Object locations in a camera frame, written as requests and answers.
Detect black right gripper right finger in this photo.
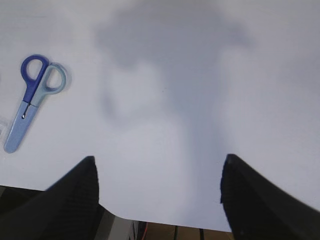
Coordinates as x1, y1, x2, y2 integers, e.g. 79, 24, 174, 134
220, 154, 320, 240

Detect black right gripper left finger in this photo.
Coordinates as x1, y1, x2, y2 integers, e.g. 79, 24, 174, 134
0, 156, 102, 240

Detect blue scissors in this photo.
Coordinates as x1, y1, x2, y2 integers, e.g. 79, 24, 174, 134
4, 54, 67, 154

